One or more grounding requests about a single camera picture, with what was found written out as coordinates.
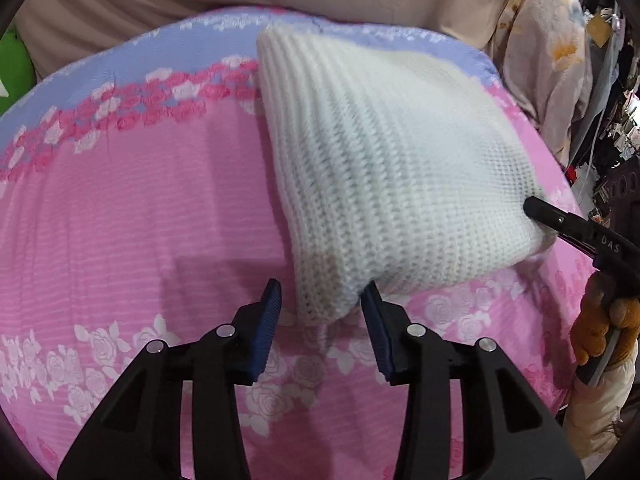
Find white red black knit sweater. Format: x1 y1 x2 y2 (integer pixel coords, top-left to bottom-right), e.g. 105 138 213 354
257 26 554 325

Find person's right hand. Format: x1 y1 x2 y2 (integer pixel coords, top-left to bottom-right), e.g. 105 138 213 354
570 272 639 370

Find cluttered shelf items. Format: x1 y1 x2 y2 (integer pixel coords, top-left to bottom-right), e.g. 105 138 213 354
565 3 639 240

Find floral beige blanket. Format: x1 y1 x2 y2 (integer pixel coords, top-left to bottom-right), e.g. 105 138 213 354
488 0 592 167

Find pink floral bed sheet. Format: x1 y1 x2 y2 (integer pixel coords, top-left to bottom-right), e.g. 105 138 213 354
1 8 591 479

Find green plush pillow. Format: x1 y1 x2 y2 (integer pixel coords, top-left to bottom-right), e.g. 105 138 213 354
0 25 36 115

